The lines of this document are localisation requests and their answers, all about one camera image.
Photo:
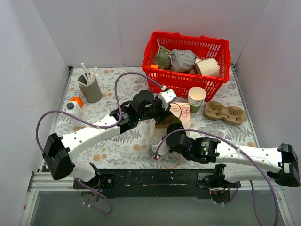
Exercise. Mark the white milk bottle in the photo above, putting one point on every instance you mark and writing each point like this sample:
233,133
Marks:
74,109

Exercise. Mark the orange fruit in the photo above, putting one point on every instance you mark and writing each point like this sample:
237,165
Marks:
78,100

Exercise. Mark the red plastic shopping basket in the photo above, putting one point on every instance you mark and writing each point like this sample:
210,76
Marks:
204,47

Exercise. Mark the green paper coffee cup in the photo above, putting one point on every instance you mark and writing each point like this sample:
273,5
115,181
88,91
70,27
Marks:
176,121

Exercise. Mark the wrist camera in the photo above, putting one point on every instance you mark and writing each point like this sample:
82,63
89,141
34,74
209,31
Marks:
160,150
167,97

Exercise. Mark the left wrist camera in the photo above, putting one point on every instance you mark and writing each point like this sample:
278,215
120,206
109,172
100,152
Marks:
167,97

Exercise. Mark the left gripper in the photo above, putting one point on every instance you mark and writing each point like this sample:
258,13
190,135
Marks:
159,112

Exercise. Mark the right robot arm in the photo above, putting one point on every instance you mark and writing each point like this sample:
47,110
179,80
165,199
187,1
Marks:
234,163

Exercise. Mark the grey crumpled paper bag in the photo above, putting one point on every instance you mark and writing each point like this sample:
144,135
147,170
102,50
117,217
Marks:
182,60

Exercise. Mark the grey straw holder cup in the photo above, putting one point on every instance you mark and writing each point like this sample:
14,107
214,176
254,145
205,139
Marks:
92,93

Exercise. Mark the beige paper bag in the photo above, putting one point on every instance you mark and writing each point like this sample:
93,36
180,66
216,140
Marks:
180,110

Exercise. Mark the green netted melon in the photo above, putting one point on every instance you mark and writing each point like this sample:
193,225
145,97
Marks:
162,58

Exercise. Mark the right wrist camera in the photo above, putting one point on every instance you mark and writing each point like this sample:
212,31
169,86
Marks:
160,150

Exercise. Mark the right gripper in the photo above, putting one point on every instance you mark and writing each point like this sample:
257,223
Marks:
173,131

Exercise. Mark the white wrapped straws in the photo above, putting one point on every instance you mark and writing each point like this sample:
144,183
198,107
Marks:
89,76

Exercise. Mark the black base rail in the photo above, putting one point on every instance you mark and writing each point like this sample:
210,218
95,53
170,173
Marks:
119,183

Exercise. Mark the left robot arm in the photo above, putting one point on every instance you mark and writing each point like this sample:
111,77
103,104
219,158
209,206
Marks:
60,153

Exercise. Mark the beige paper roll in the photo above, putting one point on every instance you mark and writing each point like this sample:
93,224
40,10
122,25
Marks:
206,67

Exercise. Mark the stack of green paper cups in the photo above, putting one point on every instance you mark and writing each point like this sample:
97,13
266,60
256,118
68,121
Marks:
196,97

